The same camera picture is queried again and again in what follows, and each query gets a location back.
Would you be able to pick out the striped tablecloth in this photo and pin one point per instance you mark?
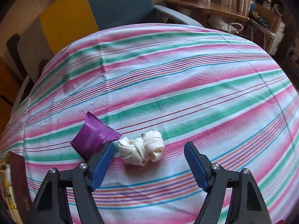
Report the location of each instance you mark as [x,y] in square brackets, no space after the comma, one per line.
[175,86]

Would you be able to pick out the cluttered wooden shelf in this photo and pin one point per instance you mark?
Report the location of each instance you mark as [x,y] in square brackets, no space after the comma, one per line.
[264,28]

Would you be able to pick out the wooden side desk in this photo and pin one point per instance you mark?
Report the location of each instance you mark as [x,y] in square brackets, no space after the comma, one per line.
[210,7]

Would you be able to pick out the white bandage roll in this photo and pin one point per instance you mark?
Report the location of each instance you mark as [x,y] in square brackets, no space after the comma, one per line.
[140,149]

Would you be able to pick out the grey yellow blue armchair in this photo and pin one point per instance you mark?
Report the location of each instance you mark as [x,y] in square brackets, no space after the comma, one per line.
[116,4]

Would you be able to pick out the purple snack packet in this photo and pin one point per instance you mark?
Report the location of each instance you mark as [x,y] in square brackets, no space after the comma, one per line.
[93,135]

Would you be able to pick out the gold-lined tin box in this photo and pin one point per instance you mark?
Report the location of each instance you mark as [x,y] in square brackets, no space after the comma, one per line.
[19,186]

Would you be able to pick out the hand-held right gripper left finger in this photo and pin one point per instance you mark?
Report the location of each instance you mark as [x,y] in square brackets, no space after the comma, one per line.
[102,165]

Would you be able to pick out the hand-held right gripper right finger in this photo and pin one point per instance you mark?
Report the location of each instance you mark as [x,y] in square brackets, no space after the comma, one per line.
[196,168]

